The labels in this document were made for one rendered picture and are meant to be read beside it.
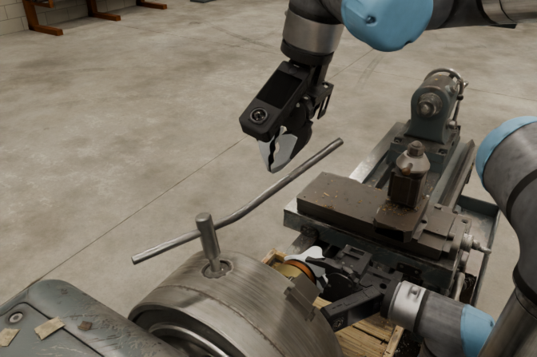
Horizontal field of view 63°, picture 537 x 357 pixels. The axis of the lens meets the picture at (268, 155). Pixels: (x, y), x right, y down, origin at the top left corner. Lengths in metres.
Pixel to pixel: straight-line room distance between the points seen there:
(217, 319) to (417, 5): 0.41
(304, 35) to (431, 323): 0.49
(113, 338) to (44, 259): 2.19
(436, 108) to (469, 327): 0.93
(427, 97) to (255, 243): 1.38
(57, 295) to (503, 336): 0.55
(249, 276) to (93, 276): 1.95
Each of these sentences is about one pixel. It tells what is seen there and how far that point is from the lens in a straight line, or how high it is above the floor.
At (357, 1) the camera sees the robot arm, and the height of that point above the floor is 1.59.
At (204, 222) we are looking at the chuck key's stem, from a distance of 0.58.
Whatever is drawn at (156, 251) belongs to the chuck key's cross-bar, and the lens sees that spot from 0.58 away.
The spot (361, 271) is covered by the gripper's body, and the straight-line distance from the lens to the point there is 0.82.
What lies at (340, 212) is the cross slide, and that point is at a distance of 1.18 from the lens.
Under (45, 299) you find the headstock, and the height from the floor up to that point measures 1.25.
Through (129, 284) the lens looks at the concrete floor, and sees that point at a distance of 2.42.
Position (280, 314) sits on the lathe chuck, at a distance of 0.59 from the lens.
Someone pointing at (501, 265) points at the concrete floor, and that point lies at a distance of 2.71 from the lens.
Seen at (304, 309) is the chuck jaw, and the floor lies 1.20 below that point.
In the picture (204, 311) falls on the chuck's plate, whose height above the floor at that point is 1.24.
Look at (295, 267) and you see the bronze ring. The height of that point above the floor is 1.12.
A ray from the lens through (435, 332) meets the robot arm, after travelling 0.80.
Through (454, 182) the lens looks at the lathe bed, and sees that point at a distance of 1.61.
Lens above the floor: 1.67
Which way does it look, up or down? 30 degrees down
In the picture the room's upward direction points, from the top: straight up
